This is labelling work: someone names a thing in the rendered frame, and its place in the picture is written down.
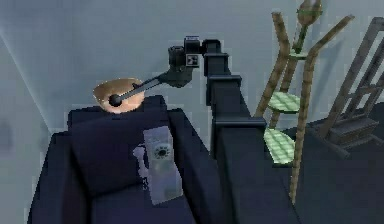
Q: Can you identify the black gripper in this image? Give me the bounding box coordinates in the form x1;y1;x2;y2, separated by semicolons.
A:
108;45;194;108

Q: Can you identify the tan mixing bowl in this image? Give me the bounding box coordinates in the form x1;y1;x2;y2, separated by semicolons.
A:
92;77;146;114

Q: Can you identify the dark navy armchair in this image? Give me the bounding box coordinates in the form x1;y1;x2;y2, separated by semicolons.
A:
27;95;234;224

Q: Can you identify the bamboo shelf with green trays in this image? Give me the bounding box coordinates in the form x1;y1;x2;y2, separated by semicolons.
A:
254;0;356;204

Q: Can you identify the grey wooden easel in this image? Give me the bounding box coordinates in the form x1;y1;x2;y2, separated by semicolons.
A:
309;16;384;159

